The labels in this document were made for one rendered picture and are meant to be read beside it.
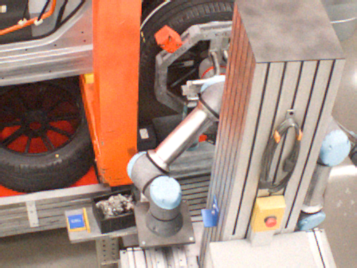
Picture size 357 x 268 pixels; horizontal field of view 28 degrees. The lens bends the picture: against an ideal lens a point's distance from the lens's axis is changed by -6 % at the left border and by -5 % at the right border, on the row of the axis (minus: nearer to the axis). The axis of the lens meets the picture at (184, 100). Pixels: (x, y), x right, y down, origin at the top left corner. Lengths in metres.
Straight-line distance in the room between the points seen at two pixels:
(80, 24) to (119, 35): 0.67
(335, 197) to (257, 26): 2.38
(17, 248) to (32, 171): 0.51
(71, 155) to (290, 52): 1.91
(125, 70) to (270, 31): 1.09
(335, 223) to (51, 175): 1.58
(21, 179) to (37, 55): 0.63
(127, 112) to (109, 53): 0.35
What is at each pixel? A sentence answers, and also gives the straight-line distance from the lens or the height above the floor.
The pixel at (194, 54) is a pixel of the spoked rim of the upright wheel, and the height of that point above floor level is 0.90.
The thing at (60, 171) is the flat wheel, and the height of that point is 0.43.
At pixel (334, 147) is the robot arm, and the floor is 1.44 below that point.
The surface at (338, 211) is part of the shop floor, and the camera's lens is 4.14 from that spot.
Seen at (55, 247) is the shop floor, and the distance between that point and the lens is 3.86.
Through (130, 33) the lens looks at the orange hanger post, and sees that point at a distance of 2.77.
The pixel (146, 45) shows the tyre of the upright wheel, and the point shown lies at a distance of 3.40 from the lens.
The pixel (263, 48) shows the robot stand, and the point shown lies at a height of 2.03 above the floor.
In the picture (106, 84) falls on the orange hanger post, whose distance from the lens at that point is 2.92.
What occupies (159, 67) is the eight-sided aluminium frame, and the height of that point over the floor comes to 0.95.
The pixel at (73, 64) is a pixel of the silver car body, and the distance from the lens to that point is 3.54.
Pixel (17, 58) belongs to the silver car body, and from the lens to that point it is 3.48.
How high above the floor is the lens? 3.25
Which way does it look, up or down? 46 degrees down
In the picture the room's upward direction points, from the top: 5 degrees clockwise
